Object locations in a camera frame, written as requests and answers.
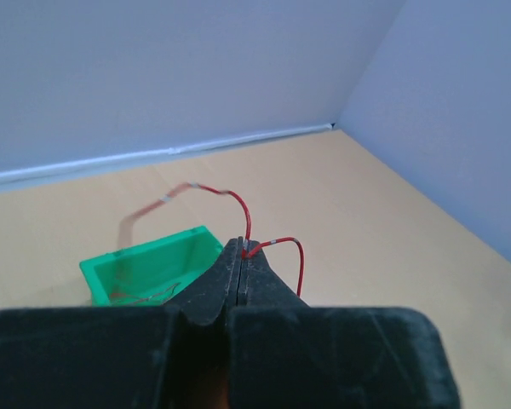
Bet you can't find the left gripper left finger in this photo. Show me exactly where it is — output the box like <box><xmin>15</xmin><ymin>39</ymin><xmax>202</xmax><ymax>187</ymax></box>
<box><xmin>0</xmin><ymin>239</ymin><xmax>242</xmax><ymax>408</ymax></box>

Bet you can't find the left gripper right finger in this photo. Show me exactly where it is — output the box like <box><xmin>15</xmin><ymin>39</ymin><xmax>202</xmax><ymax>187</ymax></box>
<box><xmin>227</xmin><ymin>242</ymin><xmax>460</xmax><ymax>408</ymax></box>

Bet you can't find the thin brown cable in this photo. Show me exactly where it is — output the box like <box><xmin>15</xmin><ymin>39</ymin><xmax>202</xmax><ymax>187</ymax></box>
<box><xmin>110</xmin><ymin>283</ymin><xmax>182</xmax><ymax>306</ymax></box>

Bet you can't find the thin red cable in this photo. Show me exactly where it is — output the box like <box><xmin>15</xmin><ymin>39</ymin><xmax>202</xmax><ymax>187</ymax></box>
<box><xmin>118</xmin><ymin>181</ymin><xmax>306</xmax><ymax>298</ymax></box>

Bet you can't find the far green plastic bin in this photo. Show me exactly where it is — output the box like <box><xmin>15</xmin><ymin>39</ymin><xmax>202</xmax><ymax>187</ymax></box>
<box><xmin>79</xmin><ymin>226</ymin><xmax>223</xmax><ymax>307</ymax></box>

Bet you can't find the aluminium table edge frame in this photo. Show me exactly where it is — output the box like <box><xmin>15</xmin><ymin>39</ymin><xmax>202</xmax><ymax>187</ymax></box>
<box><xmin>0</xmin><ymin>123</ymin><xmax>335</xmax><ymax>191</ymax></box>

